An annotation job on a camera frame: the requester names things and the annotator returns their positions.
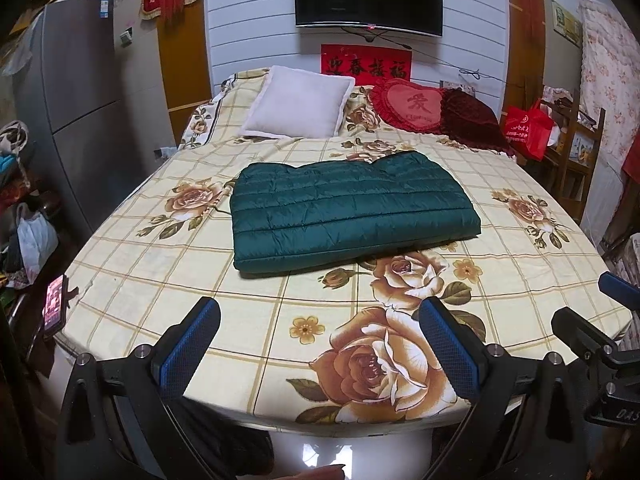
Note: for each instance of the white wall switch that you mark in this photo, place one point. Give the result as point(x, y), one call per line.
point(127, 38)

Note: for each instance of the red heart-shaped pillow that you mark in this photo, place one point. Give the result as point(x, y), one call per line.
point(407, 105)

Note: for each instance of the patterned tote bag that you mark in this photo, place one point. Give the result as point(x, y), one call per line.
point(15, 140)

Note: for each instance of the dark red velvet pillow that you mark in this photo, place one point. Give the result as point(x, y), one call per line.
point(472, 120)

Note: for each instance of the green puffer jacket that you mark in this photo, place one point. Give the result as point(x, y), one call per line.
point(350, 210)

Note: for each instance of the wooden shelf rack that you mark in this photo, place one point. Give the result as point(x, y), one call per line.
point(575, 170)

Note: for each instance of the red shopping bag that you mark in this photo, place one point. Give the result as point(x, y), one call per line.
point(527, 132)

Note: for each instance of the red wall banner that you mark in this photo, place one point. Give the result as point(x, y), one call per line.
point(365, 62)

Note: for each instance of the white plastic bag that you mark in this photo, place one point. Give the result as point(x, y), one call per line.
point(36, 242)

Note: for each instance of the framed wall picture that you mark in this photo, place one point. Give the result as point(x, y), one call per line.
point(566, 22)

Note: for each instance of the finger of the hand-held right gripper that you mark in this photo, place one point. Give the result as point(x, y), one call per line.
point(622, 291)
point(585, 332)

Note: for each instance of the smartphone on stand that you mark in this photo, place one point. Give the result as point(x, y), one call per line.
point(55, 305)

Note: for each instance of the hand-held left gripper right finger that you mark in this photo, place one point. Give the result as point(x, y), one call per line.
point(452, 350)

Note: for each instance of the white square pillow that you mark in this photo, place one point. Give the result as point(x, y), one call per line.
point(300, 102)

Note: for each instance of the floral pink curtain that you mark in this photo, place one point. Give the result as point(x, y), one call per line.
point(610, 75)

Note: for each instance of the grey refrigerator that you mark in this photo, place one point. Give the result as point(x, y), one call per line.
point(80, 110)

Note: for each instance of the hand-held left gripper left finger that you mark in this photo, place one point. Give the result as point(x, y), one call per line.
point(187, 347)

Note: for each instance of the bed with floral checked sheet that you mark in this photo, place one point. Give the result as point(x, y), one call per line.
point(150, 280)

